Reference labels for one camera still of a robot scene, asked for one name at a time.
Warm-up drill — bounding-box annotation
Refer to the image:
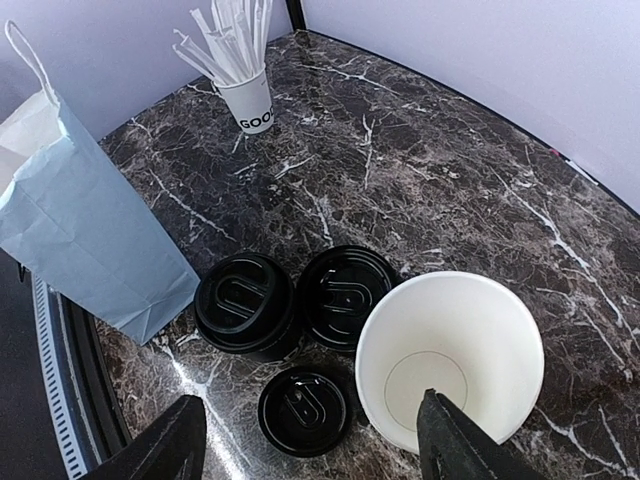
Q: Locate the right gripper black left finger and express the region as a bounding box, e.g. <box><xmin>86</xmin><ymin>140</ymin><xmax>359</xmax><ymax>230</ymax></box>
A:
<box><xmin>84</xmin><ymin>395</ymin><xmax>207</xmax><ymax>479</ymax></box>

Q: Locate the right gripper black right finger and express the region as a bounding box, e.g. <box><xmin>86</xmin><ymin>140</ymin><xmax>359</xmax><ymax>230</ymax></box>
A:
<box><xmin>416</xmin><ymin>389</ymin><xmax>543</xmax><ymax>479</ymax></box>

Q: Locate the black plastic cup lid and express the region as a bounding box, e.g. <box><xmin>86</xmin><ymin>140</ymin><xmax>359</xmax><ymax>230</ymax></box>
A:
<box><xmin>193</xmin><ymin>252</ymin><xmax>294</xmax><ymax>353</ymax></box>

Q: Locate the light blue paper bag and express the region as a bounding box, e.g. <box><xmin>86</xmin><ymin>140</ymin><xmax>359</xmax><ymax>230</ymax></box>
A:
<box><xmin>1</xmin><ymin>21</ymin><xmax>199</xmax><ymax>345</ymax></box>

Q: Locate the black plastic lid on table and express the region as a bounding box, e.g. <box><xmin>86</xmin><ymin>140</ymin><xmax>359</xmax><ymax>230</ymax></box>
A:
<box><xmin>257</xmin><ymin>366</ymin><xmax>352</xmax><ymax>458</ymax></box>

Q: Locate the stack of black lids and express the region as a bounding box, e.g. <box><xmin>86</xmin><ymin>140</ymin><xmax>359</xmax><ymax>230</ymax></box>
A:
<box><xmin>295</xmin><ymin>245</ymin><xmax>399</xmax><ymax>356</ymax></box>

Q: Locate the white cup holding straws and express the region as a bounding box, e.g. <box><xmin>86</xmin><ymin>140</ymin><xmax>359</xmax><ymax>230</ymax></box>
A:
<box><xmin>217</xmin><ymin>66</ymin><xmax>274</xmax><ymax>135</ymax></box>

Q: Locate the bundle of wrapped white straws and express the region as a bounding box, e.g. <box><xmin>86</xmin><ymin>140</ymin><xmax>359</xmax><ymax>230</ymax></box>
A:
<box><xmin>172</xmin><ymin>1</ymin><xmax>273</xmax><ymax>87</ymax></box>

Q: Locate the black front frame rail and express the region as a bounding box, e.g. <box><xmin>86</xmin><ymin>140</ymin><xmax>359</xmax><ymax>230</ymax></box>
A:
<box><xmin>53</xmin><ymin>294</ymin><xmax>131</xmax><ymax>471</ymax></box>

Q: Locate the black corner frame post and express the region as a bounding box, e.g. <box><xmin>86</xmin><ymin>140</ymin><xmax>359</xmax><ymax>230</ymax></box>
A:
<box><xmin>285</xmin><ymin>0</ymin><xmax>307</xmax><ymax>31</ymax></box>

